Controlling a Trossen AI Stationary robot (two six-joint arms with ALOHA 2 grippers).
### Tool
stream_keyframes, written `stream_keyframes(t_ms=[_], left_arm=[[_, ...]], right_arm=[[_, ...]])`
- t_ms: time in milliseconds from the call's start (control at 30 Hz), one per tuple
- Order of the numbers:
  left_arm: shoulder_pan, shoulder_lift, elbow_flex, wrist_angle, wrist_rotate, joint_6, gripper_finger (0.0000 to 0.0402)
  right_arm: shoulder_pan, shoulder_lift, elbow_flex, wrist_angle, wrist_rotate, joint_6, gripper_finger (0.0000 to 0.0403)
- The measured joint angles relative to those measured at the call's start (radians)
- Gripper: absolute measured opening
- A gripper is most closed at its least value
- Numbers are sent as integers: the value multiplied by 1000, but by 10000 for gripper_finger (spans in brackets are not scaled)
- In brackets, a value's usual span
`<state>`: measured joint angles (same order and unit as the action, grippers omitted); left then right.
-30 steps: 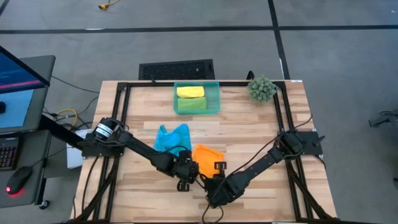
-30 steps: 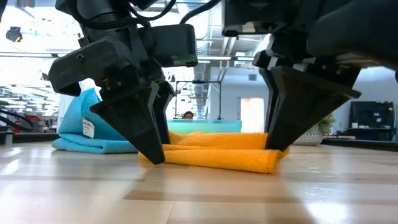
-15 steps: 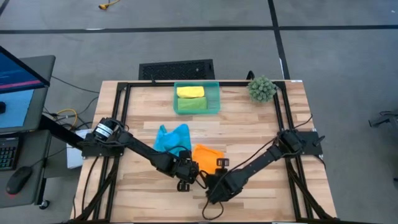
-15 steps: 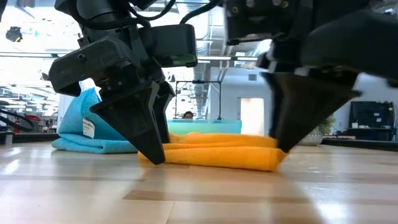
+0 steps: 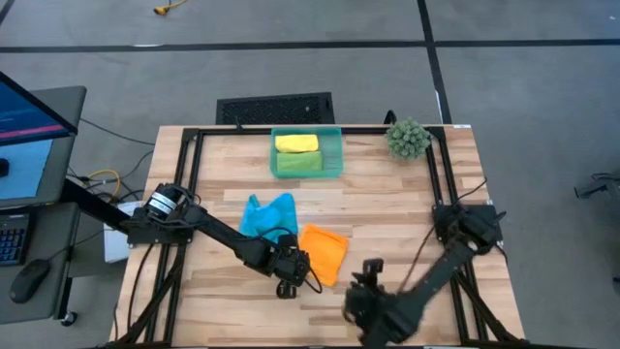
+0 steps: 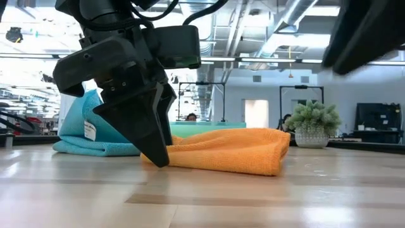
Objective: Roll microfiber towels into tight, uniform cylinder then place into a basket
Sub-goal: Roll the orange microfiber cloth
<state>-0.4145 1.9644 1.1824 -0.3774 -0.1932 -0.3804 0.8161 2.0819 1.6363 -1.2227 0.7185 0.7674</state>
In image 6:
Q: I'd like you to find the white room pillar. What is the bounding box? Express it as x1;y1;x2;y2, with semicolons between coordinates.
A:
58;93;77;134

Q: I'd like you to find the blue microfiber towel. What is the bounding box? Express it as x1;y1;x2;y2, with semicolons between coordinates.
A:
53;89;142;158

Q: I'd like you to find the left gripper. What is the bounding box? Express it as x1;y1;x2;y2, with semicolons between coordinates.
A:
52;28;177;168

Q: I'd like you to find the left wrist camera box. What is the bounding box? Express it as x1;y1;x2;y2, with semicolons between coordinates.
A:
148;25;202;70

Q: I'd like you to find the black rectangular frame stand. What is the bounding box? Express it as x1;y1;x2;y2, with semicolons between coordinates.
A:
279;85;325;121
178;81;226;123

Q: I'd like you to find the artificial green potted plant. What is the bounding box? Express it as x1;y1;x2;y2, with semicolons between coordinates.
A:
285;100;342;149

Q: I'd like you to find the orange microfiber towel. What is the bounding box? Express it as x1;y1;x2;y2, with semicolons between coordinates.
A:
140;127;291;177

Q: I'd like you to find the long ceiling light bar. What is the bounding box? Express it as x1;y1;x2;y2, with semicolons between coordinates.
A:
0;53;405;66

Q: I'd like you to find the black ceiling dome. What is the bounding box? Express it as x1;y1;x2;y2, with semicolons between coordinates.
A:
5;27;23;44

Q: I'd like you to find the black storage cabinet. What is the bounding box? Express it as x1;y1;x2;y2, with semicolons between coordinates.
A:
354;102;403;145

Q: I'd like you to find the teal translucent plastic basket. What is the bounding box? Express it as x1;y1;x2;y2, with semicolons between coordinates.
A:
169;122;247;139

